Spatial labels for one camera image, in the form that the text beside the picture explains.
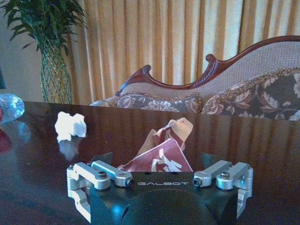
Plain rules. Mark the green leafy plant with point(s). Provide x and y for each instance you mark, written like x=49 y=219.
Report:
x=44 y=21

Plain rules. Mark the carved wood frame sofa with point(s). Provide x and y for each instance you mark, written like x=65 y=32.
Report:
x=246 y=70

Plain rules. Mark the crumpled white paper ball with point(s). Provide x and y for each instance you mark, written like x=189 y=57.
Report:
x=69 y=127

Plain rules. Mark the green woven lattice vase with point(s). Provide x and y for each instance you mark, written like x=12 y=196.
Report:
x=55 y=75

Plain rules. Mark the crumpled red and white wrapper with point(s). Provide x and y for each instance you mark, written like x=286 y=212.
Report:
x=164 y=157

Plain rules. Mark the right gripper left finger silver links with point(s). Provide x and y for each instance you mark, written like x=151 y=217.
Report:
x=82 y=173

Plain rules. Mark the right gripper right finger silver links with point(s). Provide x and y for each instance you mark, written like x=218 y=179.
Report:
x=234 y=174

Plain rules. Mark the large floral brown cushion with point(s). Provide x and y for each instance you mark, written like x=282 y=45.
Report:
x=262 y=96

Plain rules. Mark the yellow pleated curtain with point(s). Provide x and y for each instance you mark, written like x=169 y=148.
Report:
x=164 y=42

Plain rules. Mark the small floral brown cushion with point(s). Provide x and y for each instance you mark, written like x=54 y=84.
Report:
x=161 y=102

